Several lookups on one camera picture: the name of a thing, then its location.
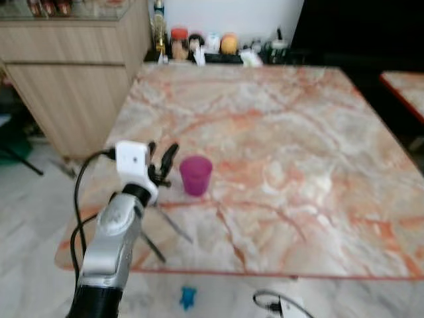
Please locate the orange round container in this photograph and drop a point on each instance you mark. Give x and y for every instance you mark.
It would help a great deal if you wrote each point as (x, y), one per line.
(229, 44)

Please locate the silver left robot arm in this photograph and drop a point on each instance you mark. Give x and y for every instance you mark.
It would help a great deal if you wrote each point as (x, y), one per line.
(116, 240)

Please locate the white small container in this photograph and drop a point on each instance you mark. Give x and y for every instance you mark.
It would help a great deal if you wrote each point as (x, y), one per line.
(212, 42)

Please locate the dark glass jar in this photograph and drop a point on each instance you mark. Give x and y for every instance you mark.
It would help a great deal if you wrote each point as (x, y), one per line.
(277, 51)

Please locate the tall glass oil bottle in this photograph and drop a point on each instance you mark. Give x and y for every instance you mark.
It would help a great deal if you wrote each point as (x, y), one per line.
(159, 30)

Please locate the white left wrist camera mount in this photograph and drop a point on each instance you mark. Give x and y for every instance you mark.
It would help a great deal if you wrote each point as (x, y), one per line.
(132, 159)

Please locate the dark small jar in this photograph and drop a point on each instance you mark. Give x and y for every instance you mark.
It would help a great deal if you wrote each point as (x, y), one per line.
(196, 44)

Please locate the purple plastic cup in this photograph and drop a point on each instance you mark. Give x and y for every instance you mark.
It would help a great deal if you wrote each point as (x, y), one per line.
(196, 176)

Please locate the silver metal cutlery piece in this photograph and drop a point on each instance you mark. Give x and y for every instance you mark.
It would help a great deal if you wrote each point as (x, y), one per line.
(173, 225)
(152, 246)

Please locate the marble side table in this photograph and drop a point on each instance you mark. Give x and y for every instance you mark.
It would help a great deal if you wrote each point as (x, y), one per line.
(405, 89)

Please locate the black furniture leg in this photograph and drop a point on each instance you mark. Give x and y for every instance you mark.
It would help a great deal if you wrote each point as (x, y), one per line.
(23, 161)

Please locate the white paper packet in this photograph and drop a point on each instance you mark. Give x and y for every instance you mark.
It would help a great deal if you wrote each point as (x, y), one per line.
(251, 58)

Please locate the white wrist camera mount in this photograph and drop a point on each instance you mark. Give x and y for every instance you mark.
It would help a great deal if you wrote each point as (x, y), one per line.
(132, 159)
(293, 309)

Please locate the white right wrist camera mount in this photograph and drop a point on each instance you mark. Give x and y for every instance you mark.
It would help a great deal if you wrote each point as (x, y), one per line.
(293, 309)

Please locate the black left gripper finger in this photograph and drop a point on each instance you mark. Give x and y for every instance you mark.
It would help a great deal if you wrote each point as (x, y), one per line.
(152, 154)
(169, 158)

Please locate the light wooden cabinet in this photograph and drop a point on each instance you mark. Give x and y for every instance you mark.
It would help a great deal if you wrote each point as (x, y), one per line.
(66, 73)

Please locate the small blue floor object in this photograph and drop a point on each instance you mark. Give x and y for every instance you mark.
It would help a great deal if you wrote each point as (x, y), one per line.
(188, 297)

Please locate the red lidded jar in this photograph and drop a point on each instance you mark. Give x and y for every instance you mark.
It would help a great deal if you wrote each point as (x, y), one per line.
(179, 45)

